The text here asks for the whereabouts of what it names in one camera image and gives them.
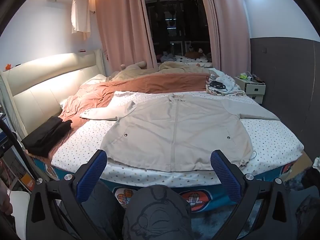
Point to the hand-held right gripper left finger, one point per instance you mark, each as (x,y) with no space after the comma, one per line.
(92,172)

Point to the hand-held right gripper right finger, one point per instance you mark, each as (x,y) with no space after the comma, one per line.
(225,177)

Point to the beige zip jacket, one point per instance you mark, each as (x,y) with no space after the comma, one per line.
(175,130)

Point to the black folded clothes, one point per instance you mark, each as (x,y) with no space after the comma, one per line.
(45,137)

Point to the bed with dotted sheet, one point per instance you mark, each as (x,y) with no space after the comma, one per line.
(270,137)

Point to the orange box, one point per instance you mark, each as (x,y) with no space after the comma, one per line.
(27,182)

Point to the white nightstand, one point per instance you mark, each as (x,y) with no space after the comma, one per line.
(252,88)

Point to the white pillow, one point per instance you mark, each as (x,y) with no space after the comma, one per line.
(96,78)

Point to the cream padded headboard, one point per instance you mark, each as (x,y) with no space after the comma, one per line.
(50,85)

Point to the green gadget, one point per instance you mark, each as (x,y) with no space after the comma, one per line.
(242,76)

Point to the orange-brown blanket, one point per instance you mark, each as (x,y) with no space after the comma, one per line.
(150,82)

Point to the beige plush blanket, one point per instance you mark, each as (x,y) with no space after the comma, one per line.
(135,71)

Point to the brown plush toy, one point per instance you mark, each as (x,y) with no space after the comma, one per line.
(192,53)

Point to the small orange toy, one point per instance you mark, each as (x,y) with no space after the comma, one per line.
(8,67)

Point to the pink curtain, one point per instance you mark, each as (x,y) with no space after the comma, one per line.
(225,30)
(120,30)

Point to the white hanging garment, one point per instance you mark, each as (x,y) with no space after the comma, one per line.
(80,15)

